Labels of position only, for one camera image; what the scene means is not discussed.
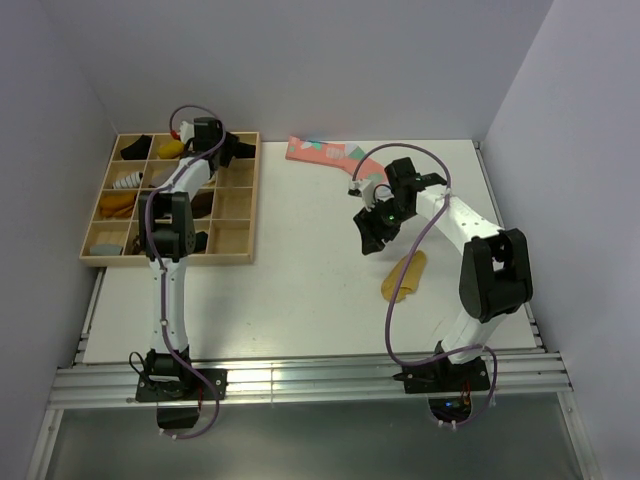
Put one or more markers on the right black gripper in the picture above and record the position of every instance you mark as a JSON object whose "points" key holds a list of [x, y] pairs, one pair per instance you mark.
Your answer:
{"points": [[371, 231]]}

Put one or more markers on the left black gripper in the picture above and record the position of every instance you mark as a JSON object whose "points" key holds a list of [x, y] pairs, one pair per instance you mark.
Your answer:
{"points": [[230, 144]]}

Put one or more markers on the black sock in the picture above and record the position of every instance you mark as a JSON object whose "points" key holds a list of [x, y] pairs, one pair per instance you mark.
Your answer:
{"points": [[244, 150], [138, 150]]}

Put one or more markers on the tan yellow sock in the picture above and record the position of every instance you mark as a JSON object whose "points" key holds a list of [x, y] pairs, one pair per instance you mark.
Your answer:
{"points": [[409, 281]]}

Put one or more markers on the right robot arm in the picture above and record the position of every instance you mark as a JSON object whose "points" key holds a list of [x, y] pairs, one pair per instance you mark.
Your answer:
{"points": [[495, 276]]}

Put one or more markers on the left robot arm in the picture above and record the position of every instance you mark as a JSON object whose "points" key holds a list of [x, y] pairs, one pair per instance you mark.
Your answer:
{"points": [[167, 231]]}

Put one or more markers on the rolled mustard yellow sock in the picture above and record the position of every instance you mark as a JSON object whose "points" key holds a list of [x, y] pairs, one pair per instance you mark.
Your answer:
{"points": [[170, 150]]}

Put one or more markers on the rolled dark brown sock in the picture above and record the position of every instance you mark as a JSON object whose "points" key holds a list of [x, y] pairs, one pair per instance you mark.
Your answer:
{"points": [[201, 204]]}

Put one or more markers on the wooden compartment tray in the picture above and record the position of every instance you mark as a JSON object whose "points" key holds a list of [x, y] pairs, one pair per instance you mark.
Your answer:
{"points": [[230, 226]]}

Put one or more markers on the rolled grey sock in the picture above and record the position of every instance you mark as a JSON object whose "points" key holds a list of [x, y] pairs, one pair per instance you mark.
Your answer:
{"points": [[160, 178]]}

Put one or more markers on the rolled black sock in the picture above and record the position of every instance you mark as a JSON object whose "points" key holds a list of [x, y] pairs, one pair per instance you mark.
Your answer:
{"points": [[138, 150]]}

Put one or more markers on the pink patterned sock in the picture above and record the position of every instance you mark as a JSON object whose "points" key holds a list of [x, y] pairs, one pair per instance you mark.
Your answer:
{"points": [[342, 156]]}

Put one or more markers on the rolled navy sock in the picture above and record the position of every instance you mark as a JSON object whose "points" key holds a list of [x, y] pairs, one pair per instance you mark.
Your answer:
{"points": [[201, 241]]}

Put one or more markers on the rolled white striped sock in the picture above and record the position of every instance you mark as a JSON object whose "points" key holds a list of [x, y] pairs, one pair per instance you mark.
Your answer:
{"points": [[130, 181]]}

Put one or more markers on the rolled orange sock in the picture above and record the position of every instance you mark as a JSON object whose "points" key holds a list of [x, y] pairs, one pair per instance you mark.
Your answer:
{"points": [[117, 205]]}

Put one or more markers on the rolled brown argyle sock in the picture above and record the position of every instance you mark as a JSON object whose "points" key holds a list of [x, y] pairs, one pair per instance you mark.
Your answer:
{"points": [[137, 247]]}

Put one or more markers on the rolled light blue sock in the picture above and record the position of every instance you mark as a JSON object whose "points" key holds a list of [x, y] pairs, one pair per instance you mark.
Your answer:
{"points": [[105, 249]]}

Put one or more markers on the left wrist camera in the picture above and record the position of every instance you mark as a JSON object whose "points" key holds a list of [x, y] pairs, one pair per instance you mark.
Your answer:
{"points": [[184, 133]]}

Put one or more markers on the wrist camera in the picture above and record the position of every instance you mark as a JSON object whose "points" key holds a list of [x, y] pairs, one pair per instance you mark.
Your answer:
{"points": [[184, 133], [363, 189]]}

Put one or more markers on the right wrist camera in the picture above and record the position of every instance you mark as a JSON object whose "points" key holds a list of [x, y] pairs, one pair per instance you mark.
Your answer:
{"points": [[363, 189]]}

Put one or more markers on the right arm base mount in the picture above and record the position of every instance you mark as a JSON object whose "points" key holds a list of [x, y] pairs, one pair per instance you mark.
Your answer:
{"points": [[457, 381]]}

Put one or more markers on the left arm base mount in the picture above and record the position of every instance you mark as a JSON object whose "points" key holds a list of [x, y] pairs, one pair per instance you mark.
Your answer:
{"points": [[200, 385]]}

